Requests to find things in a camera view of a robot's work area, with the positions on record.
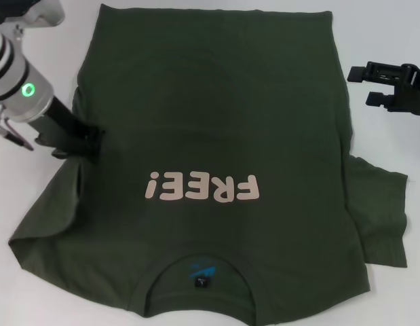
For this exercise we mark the dark green FREE! t-shirt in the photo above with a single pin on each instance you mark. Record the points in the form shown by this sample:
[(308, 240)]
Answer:
[(209, 136)]

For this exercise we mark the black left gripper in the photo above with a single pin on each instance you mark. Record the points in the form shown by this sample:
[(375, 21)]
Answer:
[(67, 129)]

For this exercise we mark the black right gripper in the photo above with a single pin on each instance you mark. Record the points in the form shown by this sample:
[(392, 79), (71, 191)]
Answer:
[(411, 91)]

